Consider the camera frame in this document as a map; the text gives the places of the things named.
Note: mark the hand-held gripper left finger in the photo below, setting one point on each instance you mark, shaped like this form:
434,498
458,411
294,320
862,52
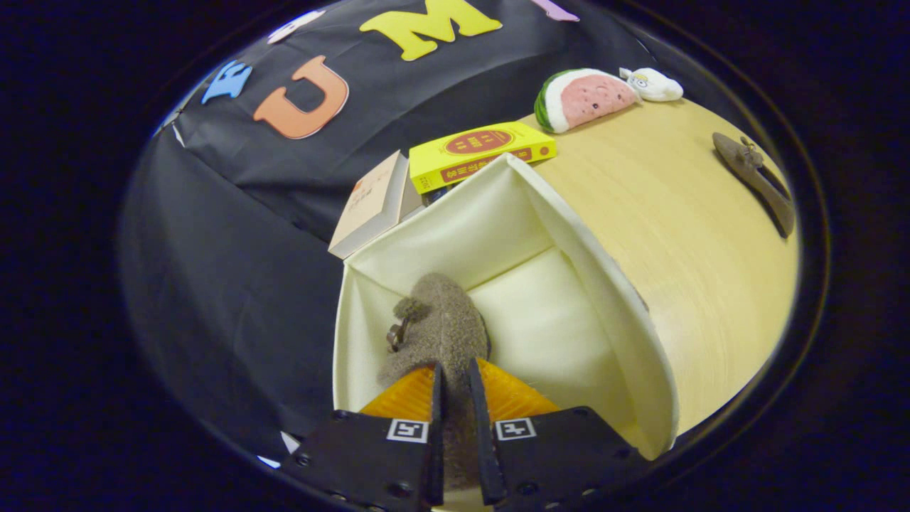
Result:
436,455

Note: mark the cream fabric storage box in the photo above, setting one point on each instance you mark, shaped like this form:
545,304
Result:
540,320

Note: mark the watermelon slice plush toy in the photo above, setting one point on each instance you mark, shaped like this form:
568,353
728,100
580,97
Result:
590,96

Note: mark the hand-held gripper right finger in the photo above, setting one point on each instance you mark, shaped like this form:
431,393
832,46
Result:
487,455

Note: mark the yellow book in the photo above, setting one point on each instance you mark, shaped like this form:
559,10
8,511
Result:
476,153

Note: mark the beige paperback book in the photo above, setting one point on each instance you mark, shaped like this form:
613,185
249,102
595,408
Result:
370,206

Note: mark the black backdrop cloth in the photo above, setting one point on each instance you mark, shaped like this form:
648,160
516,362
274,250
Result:
227,284

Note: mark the brown fuzzy shoe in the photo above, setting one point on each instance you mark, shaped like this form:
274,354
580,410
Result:
444,327
746,167

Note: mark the white plush toy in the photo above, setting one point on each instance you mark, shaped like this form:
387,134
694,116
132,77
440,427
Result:
657,85

